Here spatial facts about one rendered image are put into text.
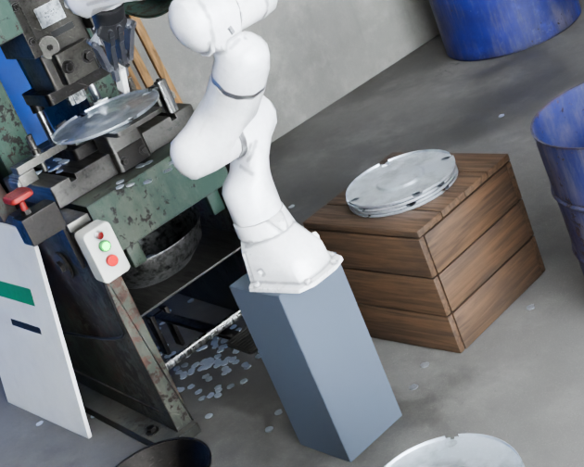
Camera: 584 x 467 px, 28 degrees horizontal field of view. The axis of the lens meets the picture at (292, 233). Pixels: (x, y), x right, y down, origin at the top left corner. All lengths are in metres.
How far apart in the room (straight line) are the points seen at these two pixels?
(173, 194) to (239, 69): 0.81
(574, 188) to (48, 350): 1.48
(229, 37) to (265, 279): 0.57
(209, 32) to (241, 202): 0.43
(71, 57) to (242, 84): 0.81
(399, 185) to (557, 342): 0.54
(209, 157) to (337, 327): 0.49
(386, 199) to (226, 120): 0.69
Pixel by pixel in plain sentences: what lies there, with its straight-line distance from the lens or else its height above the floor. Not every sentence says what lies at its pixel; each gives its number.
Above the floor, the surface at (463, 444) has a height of 0.24.
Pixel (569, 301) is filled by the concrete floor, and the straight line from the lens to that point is 2.95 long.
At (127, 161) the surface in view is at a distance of 2.93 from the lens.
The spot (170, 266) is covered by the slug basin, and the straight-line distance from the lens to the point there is 3.07.
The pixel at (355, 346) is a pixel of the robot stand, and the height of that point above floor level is 0.23.
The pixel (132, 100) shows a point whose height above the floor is 0.78.
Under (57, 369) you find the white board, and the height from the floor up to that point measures 0.19.
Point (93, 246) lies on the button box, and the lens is 2.73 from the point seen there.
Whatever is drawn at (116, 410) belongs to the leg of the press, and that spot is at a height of 0.03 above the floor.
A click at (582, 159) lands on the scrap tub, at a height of 0.45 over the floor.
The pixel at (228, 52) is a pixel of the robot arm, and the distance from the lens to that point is 2.19.
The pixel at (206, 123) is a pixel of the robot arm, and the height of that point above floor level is 0.85.
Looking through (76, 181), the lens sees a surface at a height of 0.69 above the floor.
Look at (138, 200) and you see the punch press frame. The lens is 2.90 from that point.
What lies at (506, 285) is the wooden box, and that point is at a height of 0.06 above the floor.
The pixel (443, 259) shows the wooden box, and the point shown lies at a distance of 2.79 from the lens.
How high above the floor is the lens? 1.49
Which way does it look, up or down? 23 degrees down
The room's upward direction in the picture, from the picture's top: 23 degrees counter-clockwise
